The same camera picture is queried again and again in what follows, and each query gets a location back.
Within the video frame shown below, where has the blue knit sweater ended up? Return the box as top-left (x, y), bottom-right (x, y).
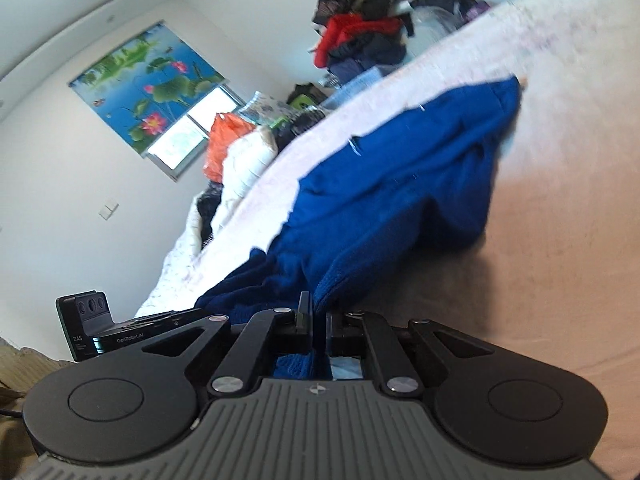
top-left (193, 75), bottom-right (524, 380)

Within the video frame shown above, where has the pile of clothes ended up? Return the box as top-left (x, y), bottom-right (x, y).
top-left (310, 0), bottom-right (491, 86)

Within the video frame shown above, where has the khaki jacket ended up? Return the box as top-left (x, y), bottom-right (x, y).
top-left (0, 339), bottom-right (70, 479)

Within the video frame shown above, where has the pink bed blanket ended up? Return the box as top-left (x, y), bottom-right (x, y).
top-left (134, 0), bottom-right (640, 480)

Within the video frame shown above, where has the window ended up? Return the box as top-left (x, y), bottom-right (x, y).
top-left (144, 84), bottom-right (245, 181)

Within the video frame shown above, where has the white quilt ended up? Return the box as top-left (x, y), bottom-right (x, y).
top-left (186, 126), bottom-right (278, 255)

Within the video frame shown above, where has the orange plastic bag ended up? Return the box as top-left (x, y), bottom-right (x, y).
top-left (203, 113), bottom-right (255, 183)

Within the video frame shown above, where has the dark patterned garment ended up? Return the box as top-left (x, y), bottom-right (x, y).
top-left (271, 106), bottom-right (328, 152)

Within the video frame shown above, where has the lotus flower roller blind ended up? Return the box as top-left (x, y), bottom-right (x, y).
top-left (68, 22), bottom-right (226, 155)

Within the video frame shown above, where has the floral pillow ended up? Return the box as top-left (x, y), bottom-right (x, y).
top-left (236, 91), bottom-right (295, 126)

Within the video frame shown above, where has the green box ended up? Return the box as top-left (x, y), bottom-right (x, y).
top-left (286, 82), bottom-right (328, 110)

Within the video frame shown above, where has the light blue towel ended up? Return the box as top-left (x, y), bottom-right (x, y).
top-left (320, 65), bottom-right (397, 112)

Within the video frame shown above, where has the wall switch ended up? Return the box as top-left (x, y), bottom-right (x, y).
top-left (99, 200), bottom-right (119, 221)

